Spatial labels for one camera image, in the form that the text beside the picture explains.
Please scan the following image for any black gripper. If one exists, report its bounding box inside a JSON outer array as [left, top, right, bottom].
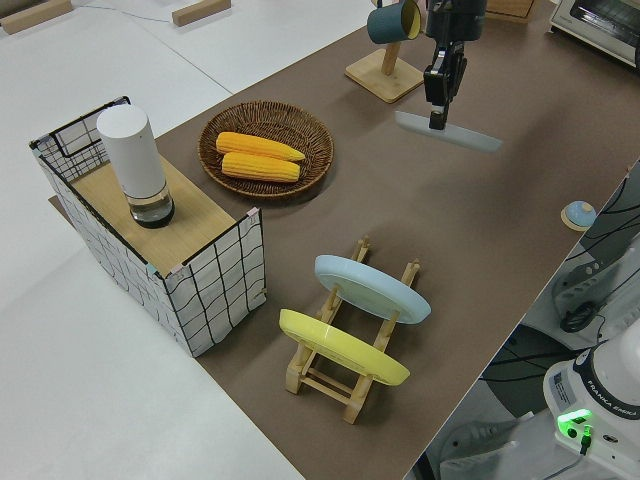
[[423, 0, 487, 131]]

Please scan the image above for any gray plate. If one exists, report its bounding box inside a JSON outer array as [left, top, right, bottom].
[[394, 110, 503, 154]]

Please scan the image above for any light blue plate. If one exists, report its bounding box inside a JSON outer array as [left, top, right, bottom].
[[314, 254, 433, 326]]

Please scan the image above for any yellow plate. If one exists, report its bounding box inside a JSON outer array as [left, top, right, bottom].
[[278, 308, 412, 387]]

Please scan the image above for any wooden plate rack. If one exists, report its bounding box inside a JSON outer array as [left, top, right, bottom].
[[284, 234, 422, 425]]

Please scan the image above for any wooden mug stand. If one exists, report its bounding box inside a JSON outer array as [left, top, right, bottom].
[[344, 41, 428, 105]]

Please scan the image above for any teal mug yellow inside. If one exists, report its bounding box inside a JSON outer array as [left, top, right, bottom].
[[366, 0, 424, 45]]

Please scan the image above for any wooden drawer box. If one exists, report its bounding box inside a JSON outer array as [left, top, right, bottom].
[[484, 0, 536, 25]]

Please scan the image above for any white toaster oven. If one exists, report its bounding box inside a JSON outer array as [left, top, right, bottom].
[[545, 0, 640, 66]]

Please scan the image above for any blue call bell wooden base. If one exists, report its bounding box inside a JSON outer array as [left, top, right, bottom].
[[559, 200, 597, 232]]

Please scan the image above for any brown wicker basket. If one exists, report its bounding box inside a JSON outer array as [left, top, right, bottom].
[[198, 100, 335, 200]]

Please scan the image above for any brown table mat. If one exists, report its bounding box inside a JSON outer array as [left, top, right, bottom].
[[48, 0, 640, 480]]

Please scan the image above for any yellow corn cob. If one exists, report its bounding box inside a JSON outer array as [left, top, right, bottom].
[[215, 130, 307, 163], [220, 151, 302, 184]]

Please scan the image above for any grey stand leg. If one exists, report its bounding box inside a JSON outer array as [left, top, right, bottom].
[[429, 419, 532, 480], [552, 239, 626, 331]]

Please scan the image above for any wooden block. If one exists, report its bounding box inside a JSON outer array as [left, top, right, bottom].
[[171, 0, 233, 27], [0, 0, 75, 36]]

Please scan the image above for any wooden basket lid board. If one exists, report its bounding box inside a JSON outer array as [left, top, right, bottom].
[[69, 157, 236, 266]]

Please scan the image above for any white cylinder bottle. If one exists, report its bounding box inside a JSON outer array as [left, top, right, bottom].
[[96, 104, 177, 230]]

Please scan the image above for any black coiled cable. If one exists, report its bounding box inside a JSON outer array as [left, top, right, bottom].
[[559, 302, 601, 334]]

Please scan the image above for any black wire basket white liner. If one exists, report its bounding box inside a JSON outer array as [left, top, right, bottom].
[[28, 95, 266, 359]]

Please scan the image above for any thin grey cable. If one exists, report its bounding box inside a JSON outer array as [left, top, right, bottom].
[[73, 2, 174, 25]]

